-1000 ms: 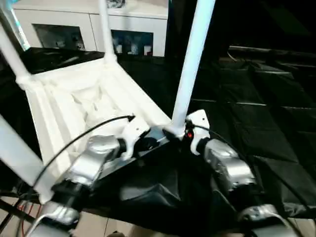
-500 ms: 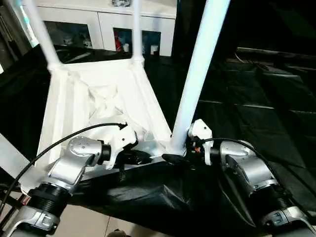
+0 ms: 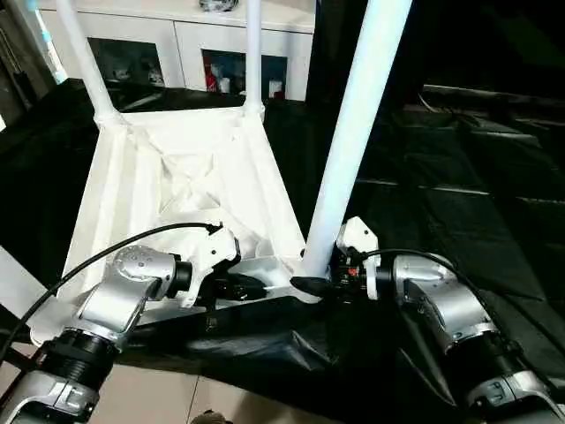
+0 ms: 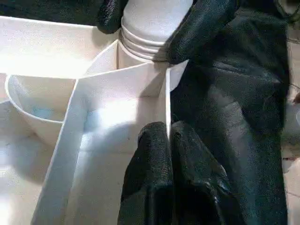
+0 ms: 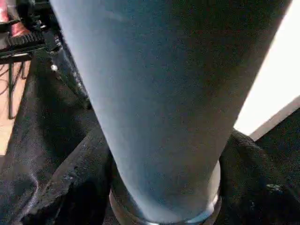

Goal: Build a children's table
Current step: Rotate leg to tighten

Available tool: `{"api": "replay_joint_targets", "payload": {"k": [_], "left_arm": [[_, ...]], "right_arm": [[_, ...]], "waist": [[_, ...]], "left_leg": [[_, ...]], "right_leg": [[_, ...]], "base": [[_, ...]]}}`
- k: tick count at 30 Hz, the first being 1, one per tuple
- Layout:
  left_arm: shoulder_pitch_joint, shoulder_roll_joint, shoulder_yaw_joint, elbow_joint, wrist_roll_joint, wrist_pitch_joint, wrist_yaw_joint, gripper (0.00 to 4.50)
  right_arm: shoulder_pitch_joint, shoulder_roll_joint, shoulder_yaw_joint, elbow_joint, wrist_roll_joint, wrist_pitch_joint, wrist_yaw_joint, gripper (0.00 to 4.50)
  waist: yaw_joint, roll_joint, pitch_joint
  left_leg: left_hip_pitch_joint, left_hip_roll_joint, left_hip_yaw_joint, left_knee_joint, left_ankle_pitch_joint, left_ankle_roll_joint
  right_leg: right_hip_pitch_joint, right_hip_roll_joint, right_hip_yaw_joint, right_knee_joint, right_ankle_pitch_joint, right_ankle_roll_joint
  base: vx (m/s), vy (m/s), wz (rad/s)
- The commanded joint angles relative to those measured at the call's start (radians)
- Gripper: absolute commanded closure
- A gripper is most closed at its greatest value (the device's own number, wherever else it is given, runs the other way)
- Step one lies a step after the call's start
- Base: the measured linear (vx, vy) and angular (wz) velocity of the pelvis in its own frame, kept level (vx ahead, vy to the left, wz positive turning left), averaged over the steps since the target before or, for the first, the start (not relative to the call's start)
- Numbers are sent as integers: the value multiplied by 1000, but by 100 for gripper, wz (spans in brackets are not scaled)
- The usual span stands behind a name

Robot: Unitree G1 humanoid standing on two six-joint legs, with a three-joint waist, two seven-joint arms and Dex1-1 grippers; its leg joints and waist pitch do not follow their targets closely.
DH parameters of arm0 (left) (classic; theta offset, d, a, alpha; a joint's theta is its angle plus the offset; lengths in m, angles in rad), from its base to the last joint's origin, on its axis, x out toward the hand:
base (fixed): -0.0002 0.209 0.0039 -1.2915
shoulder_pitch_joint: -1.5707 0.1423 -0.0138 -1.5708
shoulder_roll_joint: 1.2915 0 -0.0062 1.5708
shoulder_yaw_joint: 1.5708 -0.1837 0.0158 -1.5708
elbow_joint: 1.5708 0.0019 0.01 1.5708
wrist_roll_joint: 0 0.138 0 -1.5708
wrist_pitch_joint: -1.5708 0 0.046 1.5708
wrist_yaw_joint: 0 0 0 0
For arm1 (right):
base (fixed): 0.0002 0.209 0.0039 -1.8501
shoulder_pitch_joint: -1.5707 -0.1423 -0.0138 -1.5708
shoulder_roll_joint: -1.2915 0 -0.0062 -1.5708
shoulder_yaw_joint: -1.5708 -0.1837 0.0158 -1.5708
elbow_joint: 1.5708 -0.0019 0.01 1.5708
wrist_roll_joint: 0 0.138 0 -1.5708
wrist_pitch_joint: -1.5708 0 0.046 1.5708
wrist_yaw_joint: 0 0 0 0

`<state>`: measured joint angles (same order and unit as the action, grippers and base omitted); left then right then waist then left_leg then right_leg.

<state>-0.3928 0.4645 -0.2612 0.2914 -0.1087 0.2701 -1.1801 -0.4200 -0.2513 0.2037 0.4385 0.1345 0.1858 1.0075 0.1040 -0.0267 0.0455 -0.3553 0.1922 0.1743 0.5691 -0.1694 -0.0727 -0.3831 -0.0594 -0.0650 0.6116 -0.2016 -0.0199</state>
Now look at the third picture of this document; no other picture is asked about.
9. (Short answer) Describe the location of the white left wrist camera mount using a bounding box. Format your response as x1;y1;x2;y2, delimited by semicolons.
178;224;243;309

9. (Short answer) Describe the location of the white glass door cabinet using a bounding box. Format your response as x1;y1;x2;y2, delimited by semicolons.
37;0;317;102

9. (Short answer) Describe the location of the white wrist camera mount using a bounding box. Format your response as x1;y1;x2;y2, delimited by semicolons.
178;224;243;309
335;216;381;300

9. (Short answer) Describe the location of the black glossy mat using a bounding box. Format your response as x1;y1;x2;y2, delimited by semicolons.
0;77;565;407

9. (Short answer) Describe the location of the pale teal translucent object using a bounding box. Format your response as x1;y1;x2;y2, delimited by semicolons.
33;0;67;85

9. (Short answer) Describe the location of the black flat monitor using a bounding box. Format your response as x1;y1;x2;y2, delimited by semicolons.
421;0;565;101

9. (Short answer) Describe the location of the white plastic table leg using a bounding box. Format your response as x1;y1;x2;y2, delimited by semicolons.
245;0;267;120
303;0;415;284
55;0;124;129
0;245;49;319

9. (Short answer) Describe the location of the white plastic table top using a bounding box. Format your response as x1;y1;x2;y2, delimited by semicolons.
28;103;330;348

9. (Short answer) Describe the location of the tangled dark cable bundle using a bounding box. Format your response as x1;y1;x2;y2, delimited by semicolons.
198;0;242;12

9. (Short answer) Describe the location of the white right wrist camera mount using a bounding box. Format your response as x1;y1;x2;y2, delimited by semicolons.
335;216;381;300

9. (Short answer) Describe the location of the dark brown rounded object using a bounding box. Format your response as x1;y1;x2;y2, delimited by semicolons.
192;408;235;424

